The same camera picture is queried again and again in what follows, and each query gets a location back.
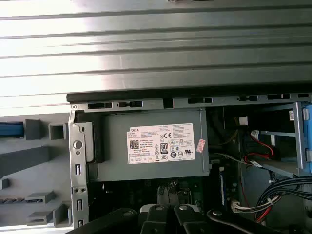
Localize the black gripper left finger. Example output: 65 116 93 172
65 204 169 234

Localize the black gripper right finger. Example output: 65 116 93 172
173 204 290 234

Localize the grey power supply unit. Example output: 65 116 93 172
86 108 211 183

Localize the grey parts rack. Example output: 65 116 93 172
0 116 74 229

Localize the black PC case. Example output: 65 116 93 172
66 86 312 234

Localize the blue drive latch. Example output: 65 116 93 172
301 102 312 174

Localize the yellow wire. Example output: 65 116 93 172
224 117 241 147

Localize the black wire bundle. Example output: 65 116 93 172
255 176 312 226

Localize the thin red wire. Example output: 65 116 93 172
247 131 277 160

